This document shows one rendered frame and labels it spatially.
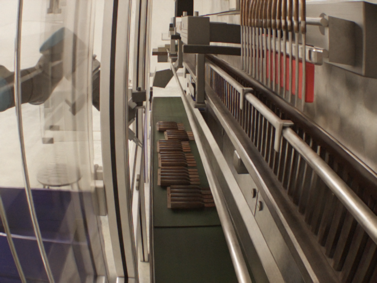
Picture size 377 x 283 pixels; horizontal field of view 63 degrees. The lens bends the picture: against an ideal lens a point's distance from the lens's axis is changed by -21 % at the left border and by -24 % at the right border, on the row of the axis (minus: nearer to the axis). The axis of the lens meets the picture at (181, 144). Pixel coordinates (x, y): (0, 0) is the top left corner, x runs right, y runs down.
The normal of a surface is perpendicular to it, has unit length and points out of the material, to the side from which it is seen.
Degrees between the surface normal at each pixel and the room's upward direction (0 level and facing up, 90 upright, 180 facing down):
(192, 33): 90
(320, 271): 0
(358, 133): 90
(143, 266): 0
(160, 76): 90
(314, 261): 0
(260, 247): 55
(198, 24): 90
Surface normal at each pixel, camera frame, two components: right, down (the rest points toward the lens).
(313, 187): -0.86, 0.15
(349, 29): 0.07, 0.32
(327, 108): -1.00, 0.00
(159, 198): 0.01, -0.96
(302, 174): -0.49, 0.28
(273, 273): -0.81, -0.54
